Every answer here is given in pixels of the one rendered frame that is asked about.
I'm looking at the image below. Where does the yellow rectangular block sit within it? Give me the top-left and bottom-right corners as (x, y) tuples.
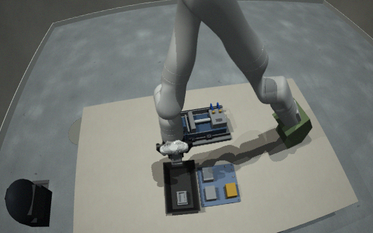
(225, 183), (237, 199)

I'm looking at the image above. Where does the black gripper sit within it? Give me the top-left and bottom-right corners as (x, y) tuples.
(156, 137), (193, 160)

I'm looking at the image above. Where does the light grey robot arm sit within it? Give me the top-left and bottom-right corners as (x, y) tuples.
(153, 0), (302, 155)

